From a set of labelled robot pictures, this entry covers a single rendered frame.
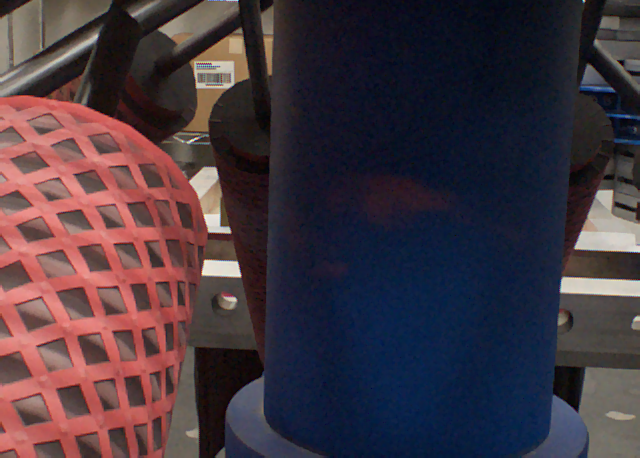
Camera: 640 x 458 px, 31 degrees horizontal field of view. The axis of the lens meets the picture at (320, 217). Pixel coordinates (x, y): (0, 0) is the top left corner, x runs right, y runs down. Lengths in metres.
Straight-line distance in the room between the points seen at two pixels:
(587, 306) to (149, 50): 0.57
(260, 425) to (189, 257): 0.18
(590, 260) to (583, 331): 0.25
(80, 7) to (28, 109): 4.86
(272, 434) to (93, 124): 0.18
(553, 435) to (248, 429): 0.09
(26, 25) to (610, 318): 4.29
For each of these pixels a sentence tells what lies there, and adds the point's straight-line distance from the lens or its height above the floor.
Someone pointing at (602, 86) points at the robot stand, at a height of 1.12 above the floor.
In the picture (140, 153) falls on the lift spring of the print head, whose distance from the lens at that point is 0.17.
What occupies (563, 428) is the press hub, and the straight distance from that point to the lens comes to 0.36.
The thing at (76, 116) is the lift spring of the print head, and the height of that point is 1.26.
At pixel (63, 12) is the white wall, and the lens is 5.05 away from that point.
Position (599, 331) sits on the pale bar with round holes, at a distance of 0.97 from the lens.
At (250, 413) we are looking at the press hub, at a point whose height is 1.15.
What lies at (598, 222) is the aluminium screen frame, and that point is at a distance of 1.53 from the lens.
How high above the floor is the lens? 1.28
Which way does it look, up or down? 11 degrees down
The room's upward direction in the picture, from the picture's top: 2 degrees clockwise
